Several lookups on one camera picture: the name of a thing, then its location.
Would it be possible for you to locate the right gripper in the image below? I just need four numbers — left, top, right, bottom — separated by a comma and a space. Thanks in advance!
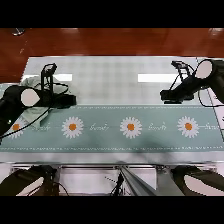
159, 85, 196, 105

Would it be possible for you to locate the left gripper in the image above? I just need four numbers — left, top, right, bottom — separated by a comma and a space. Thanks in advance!
49, 93, 77, 110

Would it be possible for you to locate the pale green T-shirt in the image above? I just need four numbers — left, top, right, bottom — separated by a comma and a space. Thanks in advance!
19, 75, 70, 132

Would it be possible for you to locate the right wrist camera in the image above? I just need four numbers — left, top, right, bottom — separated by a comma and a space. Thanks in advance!
170, 60, 196, 88

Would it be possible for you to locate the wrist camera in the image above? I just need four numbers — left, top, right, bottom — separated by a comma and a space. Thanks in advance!
170, 60, 196, 88
40, 62, 59, 97

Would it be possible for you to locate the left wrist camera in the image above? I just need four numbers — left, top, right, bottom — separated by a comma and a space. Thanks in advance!
40, 62, 59, 97

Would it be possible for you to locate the silver frame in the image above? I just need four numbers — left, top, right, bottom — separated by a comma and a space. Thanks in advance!
0, 161, 224, 197

